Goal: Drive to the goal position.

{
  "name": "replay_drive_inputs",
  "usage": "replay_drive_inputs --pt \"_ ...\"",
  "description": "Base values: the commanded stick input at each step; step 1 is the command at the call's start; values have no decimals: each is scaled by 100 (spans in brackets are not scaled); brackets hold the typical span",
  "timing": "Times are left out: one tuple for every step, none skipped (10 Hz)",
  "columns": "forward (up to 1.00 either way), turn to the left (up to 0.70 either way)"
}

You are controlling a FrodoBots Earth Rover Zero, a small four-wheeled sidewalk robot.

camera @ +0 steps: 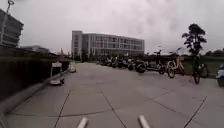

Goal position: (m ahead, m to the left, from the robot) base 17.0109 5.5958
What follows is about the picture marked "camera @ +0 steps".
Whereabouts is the large grey multi-storey building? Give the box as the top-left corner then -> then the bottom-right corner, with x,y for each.
70,30 -> 146,58

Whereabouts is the grey concrete slab pavement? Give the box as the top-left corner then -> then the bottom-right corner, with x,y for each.
0,62 -> 224,128

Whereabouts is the row of parked two-wheelers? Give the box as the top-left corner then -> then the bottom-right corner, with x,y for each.
95,47 -> 224,88

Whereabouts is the robot's own part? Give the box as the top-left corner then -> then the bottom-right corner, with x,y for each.
138,115 -> 151,128
76,116 -> 89,128

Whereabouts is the tall dark tree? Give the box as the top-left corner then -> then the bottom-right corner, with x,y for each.
181,23 -> 208,57

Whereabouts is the dark green hedge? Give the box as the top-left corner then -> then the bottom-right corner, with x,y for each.
0,54 -> 71,101

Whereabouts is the grey concrete kerb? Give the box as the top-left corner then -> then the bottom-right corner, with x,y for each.
0,69 -> 69,116

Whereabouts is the dark grey building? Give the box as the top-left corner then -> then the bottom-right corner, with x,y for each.
0,8 -> 25,48

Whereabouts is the street lamp pole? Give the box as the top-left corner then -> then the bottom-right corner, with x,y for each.
0,0 -> 16,46

